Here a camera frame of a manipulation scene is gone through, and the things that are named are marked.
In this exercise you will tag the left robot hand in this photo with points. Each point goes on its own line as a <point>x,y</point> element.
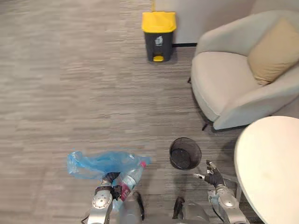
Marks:
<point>111,180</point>

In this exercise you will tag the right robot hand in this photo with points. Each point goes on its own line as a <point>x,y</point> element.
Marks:
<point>213,176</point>

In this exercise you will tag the clear plastic water bottle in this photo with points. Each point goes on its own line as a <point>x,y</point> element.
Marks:
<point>130,180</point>

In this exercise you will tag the blue plastic trash bag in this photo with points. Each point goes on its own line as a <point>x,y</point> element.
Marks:
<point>98,163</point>

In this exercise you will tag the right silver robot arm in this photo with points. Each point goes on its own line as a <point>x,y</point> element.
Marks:
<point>227,203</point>

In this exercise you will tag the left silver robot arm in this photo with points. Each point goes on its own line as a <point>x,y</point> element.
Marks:
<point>100,205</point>

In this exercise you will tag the black mesh waste bin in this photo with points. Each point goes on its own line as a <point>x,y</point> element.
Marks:
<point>185,152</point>

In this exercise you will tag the round white tea table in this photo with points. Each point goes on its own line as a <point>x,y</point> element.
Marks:
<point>268,168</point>

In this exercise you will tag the yellow-lidded grey pedal bin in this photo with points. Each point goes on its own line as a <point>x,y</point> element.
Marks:
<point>158,35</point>

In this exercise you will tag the beige upholstered armchair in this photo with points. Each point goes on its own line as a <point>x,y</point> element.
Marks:
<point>238,74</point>

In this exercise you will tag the tan cushion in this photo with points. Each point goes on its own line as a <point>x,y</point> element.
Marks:
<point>274,51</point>

